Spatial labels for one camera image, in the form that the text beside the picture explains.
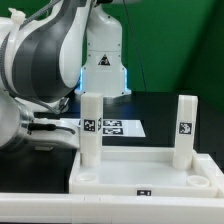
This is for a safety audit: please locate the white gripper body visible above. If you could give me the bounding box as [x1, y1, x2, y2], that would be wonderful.
[26, 119, 80, 149]

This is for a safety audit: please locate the white desk top tray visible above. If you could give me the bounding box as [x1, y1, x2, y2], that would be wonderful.
[69, 146, 224, 198]

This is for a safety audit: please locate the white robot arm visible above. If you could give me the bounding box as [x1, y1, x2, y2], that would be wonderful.
[0, 0, 131, 150]

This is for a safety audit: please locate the paper sheet with markers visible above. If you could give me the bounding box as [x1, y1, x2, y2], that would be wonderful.
[59, 118, 147, 138]

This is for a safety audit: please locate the white front fence bar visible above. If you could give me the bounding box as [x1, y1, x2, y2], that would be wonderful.
[0, 193, 224, 224]

